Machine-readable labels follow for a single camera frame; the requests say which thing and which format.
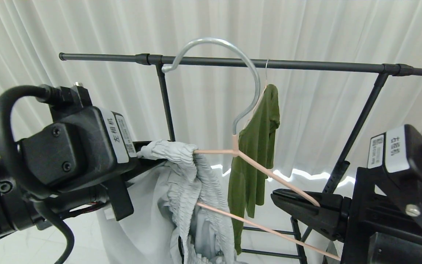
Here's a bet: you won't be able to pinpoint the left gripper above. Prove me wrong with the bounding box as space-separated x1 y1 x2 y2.
32 175 135 230

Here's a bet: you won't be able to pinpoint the green long-sleeved shirt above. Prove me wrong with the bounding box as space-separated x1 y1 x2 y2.
227 84 281 255

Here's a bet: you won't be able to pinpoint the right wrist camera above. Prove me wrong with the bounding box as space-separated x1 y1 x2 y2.
367 124 422 241

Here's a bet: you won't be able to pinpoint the pale grey shorts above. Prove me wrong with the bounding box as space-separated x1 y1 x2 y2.
96 139 248 264

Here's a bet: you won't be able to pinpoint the black clothes rack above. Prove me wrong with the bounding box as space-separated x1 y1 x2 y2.
59 52 422 264

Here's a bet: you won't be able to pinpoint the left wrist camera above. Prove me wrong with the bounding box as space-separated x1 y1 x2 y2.
20 84 139 193

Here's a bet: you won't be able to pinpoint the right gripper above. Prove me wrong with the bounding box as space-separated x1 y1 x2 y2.
340 167 422 264

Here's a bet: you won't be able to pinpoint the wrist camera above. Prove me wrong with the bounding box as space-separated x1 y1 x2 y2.
20 84 139 193
367 124 422 241

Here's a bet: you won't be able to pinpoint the pink clothes hanger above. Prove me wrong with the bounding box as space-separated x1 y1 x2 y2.
162 37 342 261
242 59 270 129

